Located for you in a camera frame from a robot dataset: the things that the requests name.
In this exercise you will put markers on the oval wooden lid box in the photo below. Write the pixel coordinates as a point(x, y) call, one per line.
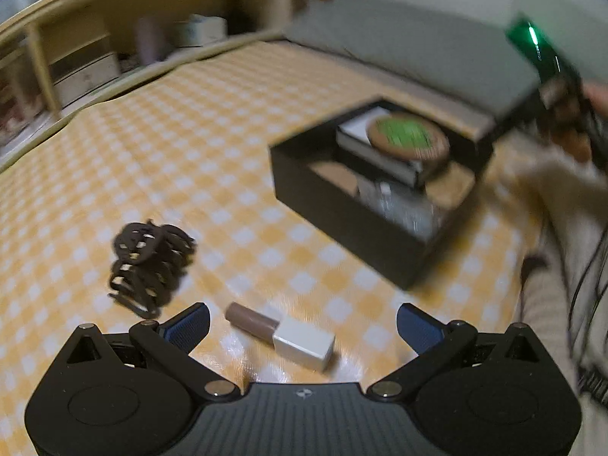
point(451, 186)

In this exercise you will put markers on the purple cylinder cup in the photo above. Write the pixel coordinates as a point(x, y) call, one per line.
point(150, 41)

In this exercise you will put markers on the grey pillow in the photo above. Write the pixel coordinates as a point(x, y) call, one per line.
point(463, 58)

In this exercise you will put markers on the wooden headboard shelf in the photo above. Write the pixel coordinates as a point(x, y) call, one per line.
point(30, 110)

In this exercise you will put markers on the white black Chanel box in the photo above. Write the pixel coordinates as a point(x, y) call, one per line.
point(351, 137)

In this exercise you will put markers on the beige sleeved forearm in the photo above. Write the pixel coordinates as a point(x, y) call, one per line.
point(564, 295)

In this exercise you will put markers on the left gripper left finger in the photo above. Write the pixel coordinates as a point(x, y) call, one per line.
point(169, 344)

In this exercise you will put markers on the round cork frog coaster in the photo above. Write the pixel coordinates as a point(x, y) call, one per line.
point(408, 137)

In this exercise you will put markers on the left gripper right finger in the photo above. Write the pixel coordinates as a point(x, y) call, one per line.
point(437, 346)

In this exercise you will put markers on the round wooden coaster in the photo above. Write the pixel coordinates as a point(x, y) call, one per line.
point(337, 174)

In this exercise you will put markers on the small wooden drawer house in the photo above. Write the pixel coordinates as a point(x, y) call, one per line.
point(79, 55)

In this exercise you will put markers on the white capped lipstick tube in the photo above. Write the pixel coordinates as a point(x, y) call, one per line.
point(297, 341)

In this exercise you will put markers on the large black box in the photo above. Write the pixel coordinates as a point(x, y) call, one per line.
point(394, 252)

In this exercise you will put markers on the tissue box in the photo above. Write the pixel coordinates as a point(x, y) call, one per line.
point(199, 31)

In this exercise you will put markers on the yellow checkered blanket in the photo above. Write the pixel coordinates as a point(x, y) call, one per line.
point(191, 149)

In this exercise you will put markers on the person's right hand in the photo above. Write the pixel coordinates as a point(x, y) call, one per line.
point(574, 117)

